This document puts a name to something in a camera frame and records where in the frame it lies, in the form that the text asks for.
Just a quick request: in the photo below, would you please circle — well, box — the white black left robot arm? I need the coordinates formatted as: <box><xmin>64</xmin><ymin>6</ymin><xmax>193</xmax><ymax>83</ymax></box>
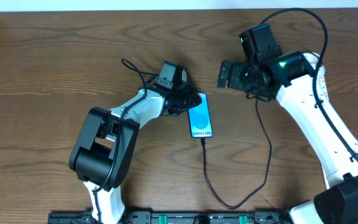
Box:
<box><xmin>69</xmin><ymin>59</ymin><xmax>201</xmax><ymax>223</ymax></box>

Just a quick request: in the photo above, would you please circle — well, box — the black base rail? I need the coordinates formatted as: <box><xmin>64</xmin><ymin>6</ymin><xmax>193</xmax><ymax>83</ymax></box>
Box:
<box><xmin>47</xmin><ymin>211</ymin><xmax>292</xmax><ymax>224</ymax></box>

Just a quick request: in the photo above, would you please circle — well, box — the black USB charging cable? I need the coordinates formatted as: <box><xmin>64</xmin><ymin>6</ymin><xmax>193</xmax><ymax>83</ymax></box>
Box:
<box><xmin>200</xmin><ymin>98</ymin><xmax>273</xmax><ymax>210</ymax></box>

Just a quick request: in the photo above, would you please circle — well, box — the white power strip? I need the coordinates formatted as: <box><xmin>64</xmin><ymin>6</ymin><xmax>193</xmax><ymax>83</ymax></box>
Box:
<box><xmin>303</xmin><ymin>52</ymin><xmax>329</xmax><ymax>100</ymax></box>

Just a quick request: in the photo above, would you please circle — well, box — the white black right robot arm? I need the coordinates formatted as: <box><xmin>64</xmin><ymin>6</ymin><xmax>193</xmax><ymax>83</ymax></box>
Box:
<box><xmin>218</xmin><ymin>24</ymin><xmax>358</xmax><ymax>223</ymax></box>

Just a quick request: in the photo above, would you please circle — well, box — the blue Galaxy smartphone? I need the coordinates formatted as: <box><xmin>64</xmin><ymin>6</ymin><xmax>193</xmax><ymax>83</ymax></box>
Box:
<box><xmin>188</xmin><ymin>92</ymin><xmax>213</xmax><ymax>138</ymax></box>

